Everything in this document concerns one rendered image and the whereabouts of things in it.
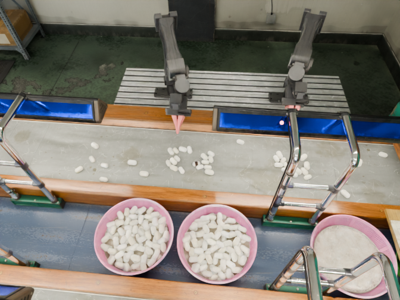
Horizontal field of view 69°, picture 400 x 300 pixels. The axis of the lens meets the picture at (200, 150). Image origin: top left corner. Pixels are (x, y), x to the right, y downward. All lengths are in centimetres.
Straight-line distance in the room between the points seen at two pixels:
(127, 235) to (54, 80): 217
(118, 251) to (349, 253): 77
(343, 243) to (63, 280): 92
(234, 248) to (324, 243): 31
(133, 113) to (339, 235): 97
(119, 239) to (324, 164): 84
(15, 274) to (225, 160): 82
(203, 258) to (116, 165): 51
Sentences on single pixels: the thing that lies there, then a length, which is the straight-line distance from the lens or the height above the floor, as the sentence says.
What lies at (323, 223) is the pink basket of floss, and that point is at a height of 75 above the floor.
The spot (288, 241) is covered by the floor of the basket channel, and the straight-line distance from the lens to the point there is 116.
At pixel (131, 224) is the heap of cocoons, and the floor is 74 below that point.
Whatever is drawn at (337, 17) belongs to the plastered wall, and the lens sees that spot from 329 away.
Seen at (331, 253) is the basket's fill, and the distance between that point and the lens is 113.
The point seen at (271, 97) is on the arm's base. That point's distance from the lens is 158.
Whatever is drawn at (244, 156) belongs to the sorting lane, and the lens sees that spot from 123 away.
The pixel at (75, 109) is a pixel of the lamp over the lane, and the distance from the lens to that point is 99.
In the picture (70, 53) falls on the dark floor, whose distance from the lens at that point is 331.
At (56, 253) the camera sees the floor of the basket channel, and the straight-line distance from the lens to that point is 122.
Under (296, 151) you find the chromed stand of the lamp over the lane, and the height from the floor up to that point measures 112.
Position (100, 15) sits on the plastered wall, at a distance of 335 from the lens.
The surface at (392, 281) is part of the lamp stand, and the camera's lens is 72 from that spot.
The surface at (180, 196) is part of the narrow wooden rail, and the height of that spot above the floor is 76.
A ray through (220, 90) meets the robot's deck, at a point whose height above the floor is 66.
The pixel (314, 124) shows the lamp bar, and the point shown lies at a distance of 93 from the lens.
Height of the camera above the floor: 173
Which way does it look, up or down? 53 degrees down
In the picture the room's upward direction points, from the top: 1 degrees counter-clockwise
